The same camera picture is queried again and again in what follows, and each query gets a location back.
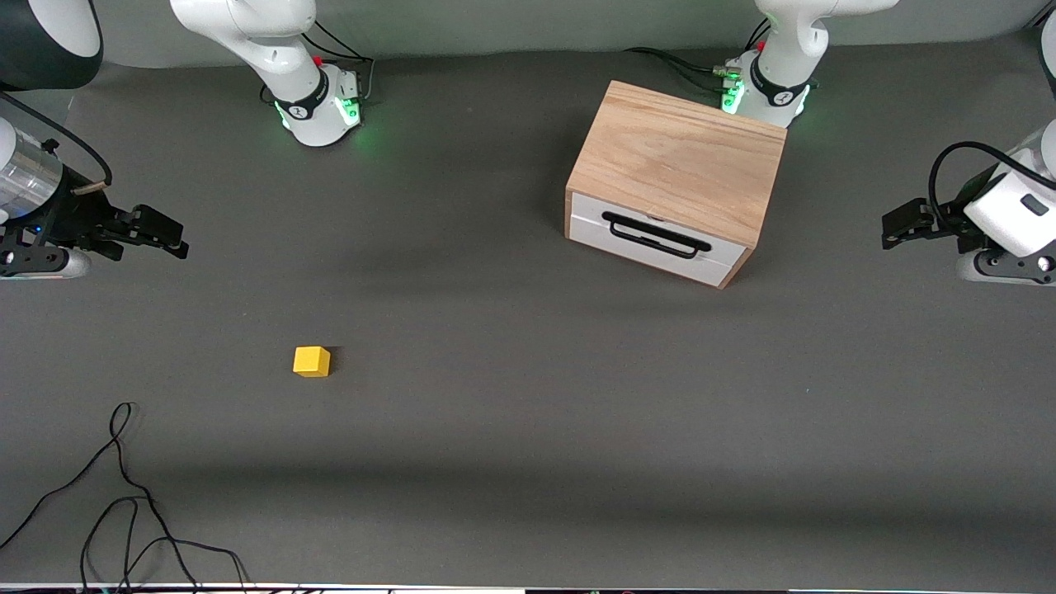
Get black left arm base cables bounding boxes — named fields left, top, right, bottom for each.
left=624, top=20, right=773, bottom=93

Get black right arm base cables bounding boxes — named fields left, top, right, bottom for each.
left=261, top=20, right=377, bottom=106

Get wooden drawer cabinet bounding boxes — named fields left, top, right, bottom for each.
left=564, top=80, right=788, bottom=290

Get black arm base cables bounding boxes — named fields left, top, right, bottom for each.
left=261, top=20, right=377, bottom=106
left=624, top=20, right=773, bottom=93

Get thin black loose cable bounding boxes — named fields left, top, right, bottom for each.
left=79, top=495, right=250, bottom=594
left=0, top=402, right=200, bottom=592

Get black left arm wrist cable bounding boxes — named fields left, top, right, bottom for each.
left=929, top=141, right=1045, bottom=220

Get wooden drawer with white front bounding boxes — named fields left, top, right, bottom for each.
left=569, top=191, right=748, bottom=289

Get black metal drawer handle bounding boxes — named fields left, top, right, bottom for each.
left=601, top=211, right=713, bottom=261

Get yellow cube block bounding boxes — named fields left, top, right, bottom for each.
left=293, top=346, right=332, bottom=379

